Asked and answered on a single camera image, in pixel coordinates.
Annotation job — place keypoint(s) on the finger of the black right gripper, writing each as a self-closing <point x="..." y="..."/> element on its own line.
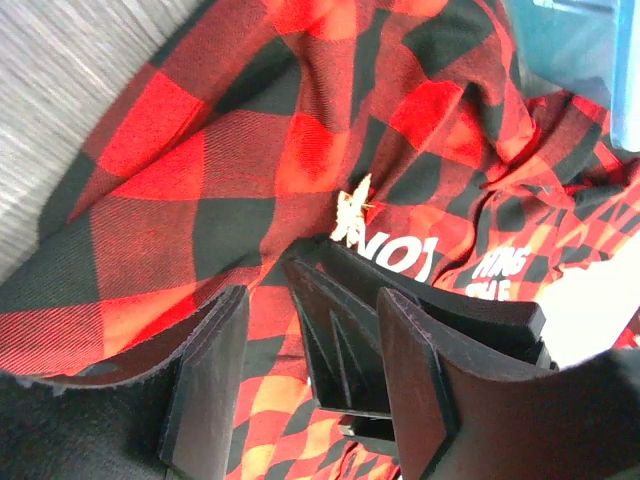
<point x="344" y="356"/>
<point x="511" y="328"/>

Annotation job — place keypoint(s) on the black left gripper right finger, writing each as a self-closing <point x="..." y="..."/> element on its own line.
<point x="462" y="410"/>

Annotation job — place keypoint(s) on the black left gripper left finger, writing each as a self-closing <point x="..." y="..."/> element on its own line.
<point x="163" y="409"/>

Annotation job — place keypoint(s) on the gold maple leaf brooch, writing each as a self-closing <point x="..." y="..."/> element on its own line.
<point x="350" y="213"/>

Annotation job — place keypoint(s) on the red black plaid shirt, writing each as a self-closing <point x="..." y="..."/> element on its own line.
<point x="235" y="140"/>

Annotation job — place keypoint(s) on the teal plastic bin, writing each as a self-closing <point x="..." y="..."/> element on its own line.
<point x="590" y="48"/>

